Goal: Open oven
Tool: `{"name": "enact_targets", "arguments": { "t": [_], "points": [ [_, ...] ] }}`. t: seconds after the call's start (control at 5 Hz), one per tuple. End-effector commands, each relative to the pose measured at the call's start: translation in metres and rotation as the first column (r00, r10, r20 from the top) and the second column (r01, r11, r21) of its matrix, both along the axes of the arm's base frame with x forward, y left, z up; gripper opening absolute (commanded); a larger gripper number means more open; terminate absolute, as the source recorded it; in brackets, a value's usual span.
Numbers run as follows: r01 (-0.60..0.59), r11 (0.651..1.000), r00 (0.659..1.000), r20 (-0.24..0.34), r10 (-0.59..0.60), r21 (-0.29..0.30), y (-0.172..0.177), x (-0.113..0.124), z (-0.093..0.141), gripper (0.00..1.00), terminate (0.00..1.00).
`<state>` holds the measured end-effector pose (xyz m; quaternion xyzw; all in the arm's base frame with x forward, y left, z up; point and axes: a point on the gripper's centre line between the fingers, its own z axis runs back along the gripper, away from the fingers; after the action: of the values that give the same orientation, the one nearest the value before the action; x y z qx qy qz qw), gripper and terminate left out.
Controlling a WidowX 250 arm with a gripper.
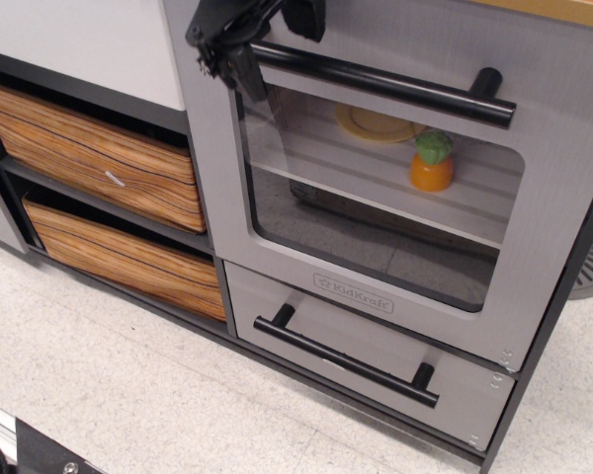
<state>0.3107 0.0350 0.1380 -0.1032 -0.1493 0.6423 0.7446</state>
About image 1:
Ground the upper wood-pattern fabric bin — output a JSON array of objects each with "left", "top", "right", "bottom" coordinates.
[{"left": 0, "top": 85, "right": 207, "bottom": 233}]

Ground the dark grey kitchen cabinet frame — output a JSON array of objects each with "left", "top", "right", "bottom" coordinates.
[{"left": 0, "top": 54, "right": 593, "bottom": 473}]

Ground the yellow toy plate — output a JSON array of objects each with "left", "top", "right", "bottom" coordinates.
[{"left": 335, "top": 104, "right": 426, "bottom": 143}]

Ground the orange toy pineapple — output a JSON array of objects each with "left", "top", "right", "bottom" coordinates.
[{"left": 408, "top": 130, "right": 454, "bottom": 193}]

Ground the white oven shelf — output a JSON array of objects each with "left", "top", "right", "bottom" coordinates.
[{"left": 241, "top": 91, "right": 525, "bottom": 248}]

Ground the grey lower oven drawer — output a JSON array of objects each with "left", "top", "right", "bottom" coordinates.
[{"left": 225, "top": 264, "right": 514, "bottom": 451}]

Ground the grey toy oven door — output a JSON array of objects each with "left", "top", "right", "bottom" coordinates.
[{"left": 164, "top": 1, "right": 593, "bottom": 386}]

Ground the wood-pattern fabric bin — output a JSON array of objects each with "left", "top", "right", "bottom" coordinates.
[
  {"left": 0, "top": 85, "right": 207, "bottom": 233},
  {"left": 22, "top": 187, "right": 226, "bottom": 322}
]

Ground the lower wood-pattern fabric bin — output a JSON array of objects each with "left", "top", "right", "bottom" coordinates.
[{"left": 22, "top": 187, "right": 226, "bottom": 322}]

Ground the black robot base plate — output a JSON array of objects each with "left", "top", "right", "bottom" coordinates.
[{"left": 0, "top": 419, "right": 103, "bottom": 473}]

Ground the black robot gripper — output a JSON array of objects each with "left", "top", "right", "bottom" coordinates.
[{"left": 185, "top": 0, "right": 326, "bottom": 103}]

